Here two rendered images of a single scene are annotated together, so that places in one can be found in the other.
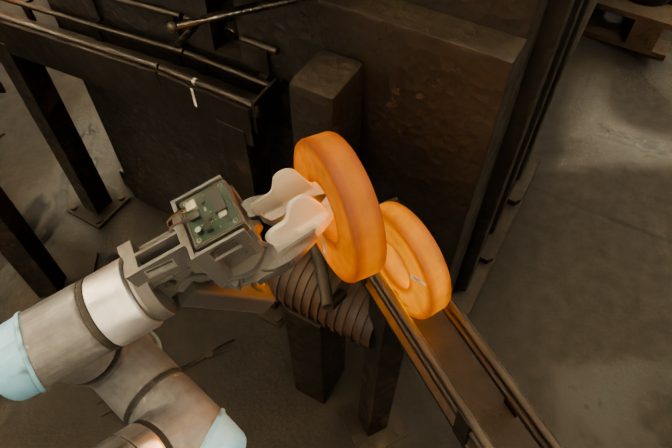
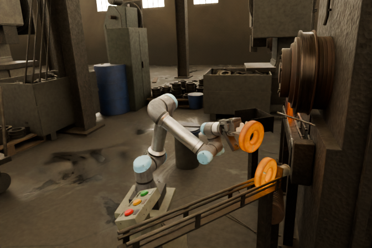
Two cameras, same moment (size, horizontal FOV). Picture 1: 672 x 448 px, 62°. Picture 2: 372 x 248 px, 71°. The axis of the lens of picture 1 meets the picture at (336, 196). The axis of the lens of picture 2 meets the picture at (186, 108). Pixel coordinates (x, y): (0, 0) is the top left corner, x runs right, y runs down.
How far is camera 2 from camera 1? 110 cm
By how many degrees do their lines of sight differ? 71
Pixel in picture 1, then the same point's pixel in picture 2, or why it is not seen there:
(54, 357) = (206, 126)
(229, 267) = (229, 130)
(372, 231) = (243, 132)
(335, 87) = (299, 142)
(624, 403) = not seen: outside the picture
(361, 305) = not seen: hidden behind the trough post
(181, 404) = (209, 147)
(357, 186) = (248, 124)
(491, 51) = (326, 145)
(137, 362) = (213, 142)
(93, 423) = not seen: hidden behind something
